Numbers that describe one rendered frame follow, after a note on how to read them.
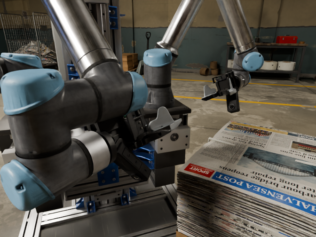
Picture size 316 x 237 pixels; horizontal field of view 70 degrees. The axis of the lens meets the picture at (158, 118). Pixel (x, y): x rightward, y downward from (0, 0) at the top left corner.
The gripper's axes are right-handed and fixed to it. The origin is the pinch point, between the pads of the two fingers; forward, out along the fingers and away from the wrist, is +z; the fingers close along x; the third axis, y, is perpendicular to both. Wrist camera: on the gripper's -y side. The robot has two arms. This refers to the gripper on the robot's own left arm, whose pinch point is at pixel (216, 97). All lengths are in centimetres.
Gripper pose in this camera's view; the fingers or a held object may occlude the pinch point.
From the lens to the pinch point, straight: 87.2
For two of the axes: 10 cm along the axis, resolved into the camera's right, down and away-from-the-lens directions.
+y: -3.0, -9.5, -1.2
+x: 7.5, -1.6, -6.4
